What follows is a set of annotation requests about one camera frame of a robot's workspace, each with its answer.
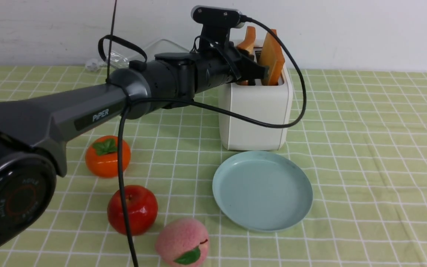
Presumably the white two-slot toaster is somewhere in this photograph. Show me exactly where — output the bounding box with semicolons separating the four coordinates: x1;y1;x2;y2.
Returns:
217;66;294;151

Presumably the black left camera cable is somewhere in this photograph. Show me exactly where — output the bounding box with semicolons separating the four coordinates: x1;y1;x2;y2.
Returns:
98;0;307;267

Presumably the white power cord with plug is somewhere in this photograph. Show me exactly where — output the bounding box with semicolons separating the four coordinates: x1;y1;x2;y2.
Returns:
85;39;192;72

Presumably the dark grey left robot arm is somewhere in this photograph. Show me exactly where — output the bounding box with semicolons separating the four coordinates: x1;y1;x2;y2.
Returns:
0;42;268;247

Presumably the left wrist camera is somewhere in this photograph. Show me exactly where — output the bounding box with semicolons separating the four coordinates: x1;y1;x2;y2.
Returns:
191;5;246;51

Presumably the green checkered tablecloth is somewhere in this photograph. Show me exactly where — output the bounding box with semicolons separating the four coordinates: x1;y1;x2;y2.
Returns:
0;66;427;267

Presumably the light blue plate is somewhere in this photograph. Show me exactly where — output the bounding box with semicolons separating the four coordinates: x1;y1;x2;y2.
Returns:
212;151;314;232

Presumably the orange persimmon with leaf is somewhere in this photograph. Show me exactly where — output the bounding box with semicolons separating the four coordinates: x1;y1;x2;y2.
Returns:
85;135;118;178

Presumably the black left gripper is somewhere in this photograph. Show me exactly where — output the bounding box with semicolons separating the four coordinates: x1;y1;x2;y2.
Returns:
194;44;269;93

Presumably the toast slice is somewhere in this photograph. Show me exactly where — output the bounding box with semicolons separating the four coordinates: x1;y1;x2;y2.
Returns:
258;33;285;86
236;26;256;86

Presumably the pink peach with leaf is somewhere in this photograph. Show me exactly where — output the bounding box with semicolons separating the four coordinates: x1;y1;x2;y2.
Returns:
155;217;210;267

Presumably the red apple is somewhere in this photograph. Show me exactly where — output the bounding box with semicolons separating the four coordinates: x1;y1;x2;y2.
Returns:
107;185;158;235

